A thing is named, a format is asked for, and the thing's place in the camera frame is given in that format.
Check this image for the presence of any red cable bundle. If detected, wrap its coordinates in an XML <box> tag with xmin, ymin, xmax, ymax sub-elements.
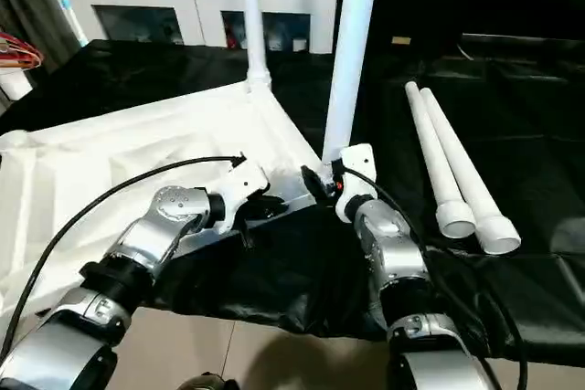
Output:
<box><xmin>0</xmin><ymin>28</ymin><xmax>45</xmax><ymax>72</ymax></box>

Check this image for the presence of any white plastic table top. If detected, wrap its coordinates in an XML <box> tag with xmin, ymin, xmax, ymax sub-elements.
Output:
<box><xmin>0</xmin><ymin>79</ymin><xmax>324</xmax><ymax>320</ymax></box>

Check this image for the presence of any black work mat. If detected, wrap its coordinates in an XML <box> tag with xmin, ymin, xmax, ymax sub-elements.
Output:
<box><xmin>0</xmin><ymin>38</ymin><xmax>585</xmax><ymax>364</ymax></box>

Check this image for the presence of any white plastic table leg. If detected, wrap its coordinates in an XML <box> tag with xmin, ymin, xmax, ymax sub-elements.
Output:
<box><xmin>404</xmin><ymin>80</ymin><xmax>477</xmax><ymax>239</ymax></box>
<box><xmin>418</xmin><ymin>88</ymin><xmax>523</xmax><ymax>257</ymax></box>
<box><xmin>321</xmin><ymin>0</ymin><xmax>384</xmax><ymax>169</ymax></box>
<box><xmin>239</xmin><ymin>0</ymin><xmax>274</xmax><ymax>96</ymax></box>

